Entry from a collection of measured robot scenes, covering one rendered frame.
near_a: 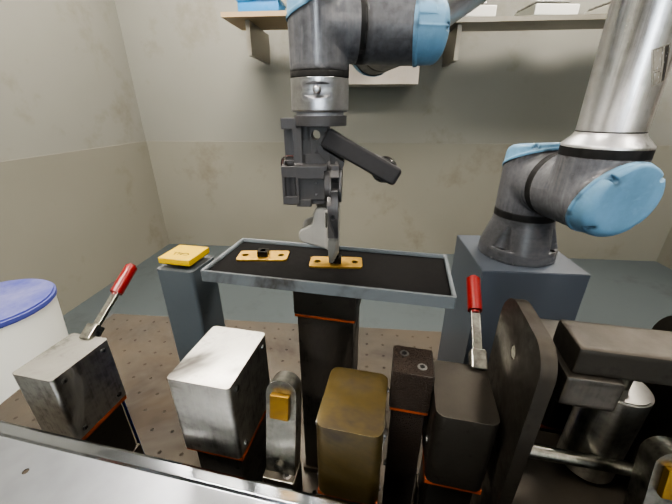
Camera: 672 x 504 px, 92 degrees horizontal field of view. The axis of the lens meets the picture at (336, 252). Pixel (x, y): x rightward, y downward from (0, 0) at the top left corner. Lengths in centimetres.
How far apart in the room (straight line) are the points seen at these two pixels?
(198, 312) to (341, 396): 32
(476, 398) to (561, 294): 39
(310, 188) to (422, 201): 292
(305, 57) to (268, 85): 290
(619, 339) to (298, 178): 39
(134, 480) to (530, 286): 69
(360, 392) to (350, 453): 6
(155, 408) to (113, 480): 50
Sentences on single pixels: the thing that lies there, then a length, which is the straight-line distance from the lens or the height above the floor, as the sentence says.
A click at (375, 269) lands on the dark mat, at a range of 51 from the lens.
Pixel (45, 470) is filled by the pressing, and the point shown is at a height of 100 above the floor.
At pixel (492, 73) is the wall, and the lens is 338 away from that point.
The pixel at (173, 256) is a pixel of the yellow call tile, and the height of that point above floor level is 116.
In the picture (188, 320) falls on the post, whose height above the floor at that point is 104.
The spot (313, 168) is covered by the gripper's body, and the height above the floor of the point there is 132.
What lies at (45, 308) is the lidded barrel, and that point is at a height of 54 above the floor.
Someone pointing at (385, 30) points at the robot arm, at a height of 147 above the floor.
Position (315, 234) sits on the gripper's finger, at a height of 122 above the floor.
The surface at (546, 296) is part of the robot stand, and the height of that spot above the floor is 105.
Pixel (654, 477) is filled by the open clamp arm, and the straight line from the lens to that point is 47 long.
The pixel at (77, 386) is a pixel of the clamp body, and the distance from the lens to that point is 62.
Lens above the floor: 139
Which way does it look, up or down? 24 degrees down
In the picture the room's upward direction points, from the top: straight up
